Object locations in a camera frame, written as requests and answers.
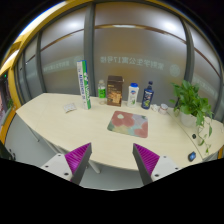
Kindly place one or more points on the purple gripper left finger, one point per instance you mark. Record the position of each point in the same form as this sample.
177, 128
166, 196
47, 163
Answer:
70, 166

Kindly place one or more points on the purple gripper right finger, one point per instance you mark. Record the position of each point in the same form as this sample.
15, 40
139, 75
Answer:
151, 166

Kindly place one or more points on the floral mouse pad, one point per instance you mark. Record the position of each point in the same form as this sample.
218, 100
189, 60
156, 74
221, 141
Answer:
129, 124

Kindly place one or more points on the dark blue computer mouse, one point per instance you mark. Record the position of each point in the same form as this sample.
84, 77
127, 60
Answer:
191, 156

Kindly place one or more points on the white packet on table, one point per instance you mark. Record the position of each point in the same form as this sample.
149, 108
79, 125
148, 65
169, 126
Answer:
69, 107

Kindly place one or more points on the small white pink cup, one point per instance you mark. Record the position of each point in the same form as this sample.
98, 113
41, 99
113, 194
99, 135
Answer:
163, 109

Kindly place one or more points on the dark blue drink bottle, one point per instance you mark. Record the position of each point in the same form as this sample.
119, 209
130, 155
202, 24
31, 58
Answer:
147, 96

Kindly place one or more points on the green potted plant white pot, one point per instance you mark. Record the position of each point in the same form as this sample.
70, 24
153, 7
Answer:
194, 111

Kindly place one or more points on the white lotion bottle blue cap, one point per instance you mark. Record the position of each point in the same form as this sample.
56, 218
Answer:
132, 94

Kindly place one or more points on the brown cardboard box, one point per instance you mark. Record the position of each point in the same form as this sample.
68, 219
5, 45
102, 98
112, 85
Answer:
114, 90

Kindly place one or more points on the clear green-label water bottle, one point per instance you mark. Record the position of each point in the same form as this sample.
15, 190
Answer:
102, 92

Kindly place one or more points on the shuttlecock tube green white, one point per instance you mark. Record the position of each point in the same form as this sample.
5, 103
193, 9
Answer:
83, 83

